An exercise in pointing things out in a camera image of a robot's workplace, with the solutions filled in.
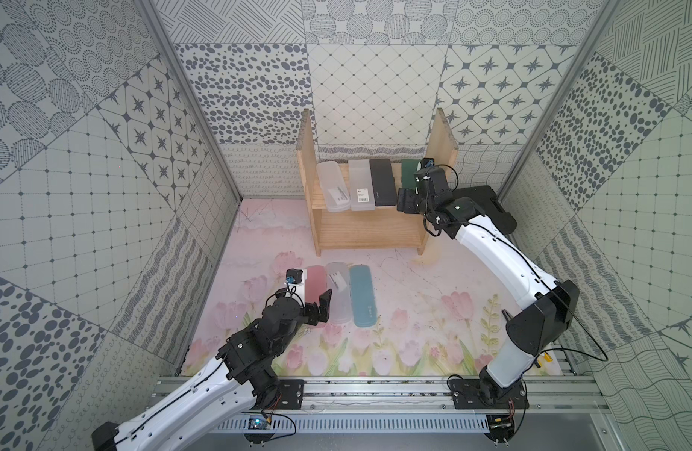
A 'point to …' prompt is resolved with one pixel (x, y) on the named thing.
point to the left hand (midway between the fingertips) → (315, 284)
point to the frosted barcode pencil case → (361, 185)
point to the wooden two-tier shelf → (388, 228)
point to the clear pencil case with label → (338, 276)
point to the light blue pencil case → (364, 301)
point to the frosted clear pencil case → (334, 186)
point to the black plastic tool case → (489, 204)
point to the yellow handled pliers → (546, 357)
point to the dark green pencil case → (408, 168)
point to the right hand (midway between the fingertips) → (415, 198)
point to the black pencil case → (383, 182)
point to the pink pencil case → (315, 283)
